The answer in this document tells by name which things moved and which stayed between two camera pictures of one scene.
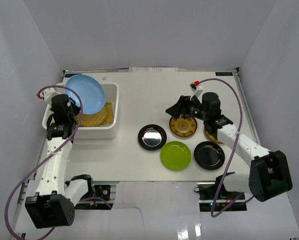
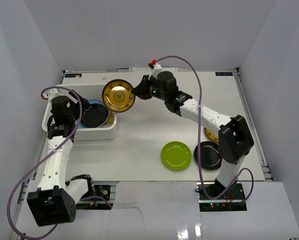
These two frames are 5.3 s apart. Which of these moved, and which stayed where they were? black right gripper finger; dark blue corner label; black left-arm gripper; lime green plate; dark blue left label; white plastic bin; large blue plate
Moved: black right gripper finger; large blue plate
Stayed: black left-arm gripper; lime green plate; white plastic bin; dark blue corner label; dark blue left label
